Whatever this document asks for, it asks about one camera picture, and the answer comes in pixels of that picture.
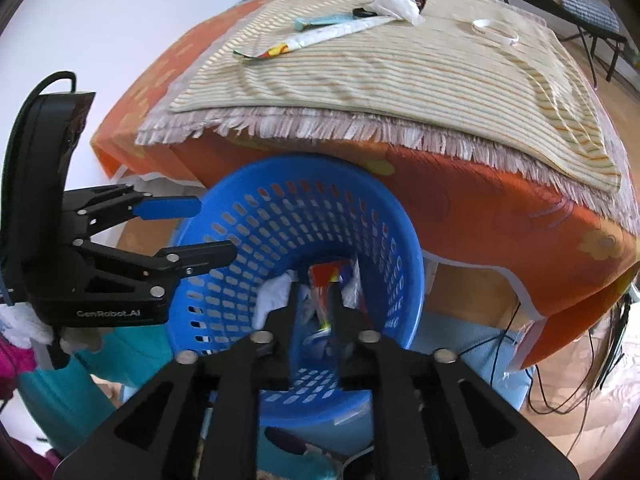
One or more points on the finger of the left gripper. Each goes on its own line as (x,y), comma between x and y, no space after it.
(166,208)
(198,259)

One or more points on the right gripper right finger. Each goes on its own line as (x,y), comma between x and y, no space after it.
(433,416)

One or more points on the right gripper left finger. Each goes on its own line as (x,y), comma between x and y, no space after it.
(198,416)

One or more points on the white tissue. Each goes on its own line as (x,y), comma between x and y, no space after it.
(272,295)
(408,13)

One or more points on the dark blue snack bag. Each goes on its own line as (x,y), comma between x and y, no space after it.
(346,274)

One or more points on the long colourful snack wrapper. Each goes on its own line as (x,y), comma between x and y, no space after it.
(303,40)

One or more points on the light blue tube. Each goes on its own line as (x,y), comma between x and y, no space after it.
(301,24)

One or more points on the teal clothing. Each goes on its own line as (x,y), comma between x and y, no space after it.
(68,405)

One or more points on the blue plastic laundry basket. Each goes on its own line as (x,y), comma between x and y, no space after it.
(286,213)

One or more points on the orange floral bedsheet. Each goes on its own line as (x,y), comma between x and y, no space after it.
(567,253)

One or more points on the pink fringed plaid blanket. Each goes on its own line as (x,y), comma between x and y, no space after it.
(474,79)

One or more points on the striped yellow towel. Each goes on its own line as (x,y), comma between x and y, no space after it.
(475,66)

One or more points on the checkered chair cushion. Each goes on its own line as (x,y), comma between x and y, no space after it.
(593,12)

